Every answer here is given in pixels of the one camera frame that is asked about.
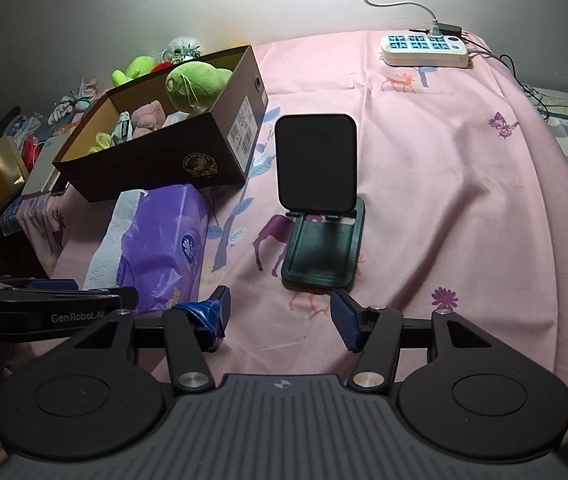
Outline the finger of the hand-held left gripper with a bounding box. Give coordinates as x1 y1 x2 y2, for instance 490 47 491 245
82 286 139 315
14 278 82 292

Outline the white furry doll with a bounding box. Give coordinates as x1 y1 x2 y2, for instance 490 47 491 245
159 35 205 64

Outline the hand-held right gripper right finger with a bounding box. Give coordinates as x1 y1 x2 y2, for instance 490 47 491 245
330 288 500 392

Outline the red package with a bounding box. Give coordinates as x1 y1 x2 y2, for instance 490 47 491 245
24 137 45 166

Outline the small green plush toy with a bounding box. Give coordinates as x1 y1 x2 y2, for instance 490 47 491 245
112 55 156 87

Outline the large green plush toy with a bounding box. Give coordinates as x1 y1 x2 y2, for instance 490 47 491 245
165 61 235 115

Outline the white power strip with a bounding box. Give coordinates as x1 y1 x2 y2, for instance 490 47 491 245
380 33 473 69

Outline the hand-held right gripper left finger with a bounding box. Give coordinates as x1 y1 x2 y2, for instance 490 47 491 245
71 285 231 394

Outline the neon yellow plush toy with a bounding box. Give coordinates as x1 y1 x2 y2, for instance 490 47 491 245
88 131 115 155

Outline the pink plush bear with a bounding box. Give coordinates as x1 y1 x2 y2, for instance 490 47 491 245
130 100 166 139

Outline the black power plug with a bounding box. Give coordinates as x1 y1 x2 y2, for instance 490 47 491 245
409 22 463 36

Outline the blue white plastic package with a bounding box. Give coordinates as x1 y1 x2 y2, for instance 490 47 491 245
1 115 42 141

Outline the pink printed bedsheet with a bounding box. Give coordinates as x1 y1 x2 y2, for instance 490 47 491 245
1 30 568 461

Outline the black folding phone stand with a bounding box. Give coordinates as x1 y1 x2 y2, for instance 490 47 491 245
274 113 367 289

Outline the purple tissue pack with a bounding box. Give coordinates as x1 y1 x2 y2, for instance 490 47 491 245
84 183 210 314

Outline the brown cardboard shoe box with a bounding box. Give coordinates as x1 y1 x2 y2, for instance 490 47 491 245
51 44 269 204

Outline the white plush with green ribbon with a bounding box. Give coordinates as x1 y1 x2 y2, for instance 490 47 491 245
48 77 100 126

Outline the thin black cable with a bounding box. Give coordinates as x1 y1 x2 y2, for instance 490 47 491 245
463 31 551 117

